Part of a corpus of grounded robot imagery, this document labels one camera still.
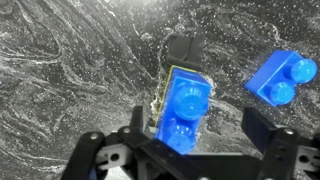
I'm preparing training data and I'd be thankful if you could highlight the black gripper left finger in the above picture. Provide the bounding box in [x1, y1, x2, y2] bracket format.
[60, 106, 157, 180]

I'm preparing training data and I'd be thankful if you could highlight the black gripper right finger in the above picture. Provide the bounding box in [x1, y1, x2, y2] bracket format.
[241, 107, 320, 180]

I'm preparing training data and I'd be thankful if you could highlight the large blue lego brick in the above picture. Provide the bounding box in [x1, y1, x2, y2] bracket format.
[154, 66, 211, 154]

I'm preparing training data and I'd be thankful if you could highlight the small blue lego upright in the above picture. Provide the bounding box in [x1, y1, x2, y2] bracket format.
[244, 50, 318, 106]

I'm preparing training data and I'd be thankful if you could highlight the black tape patch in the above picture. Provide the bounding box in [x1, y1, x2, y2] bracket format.
[167, 35, 205, 72]

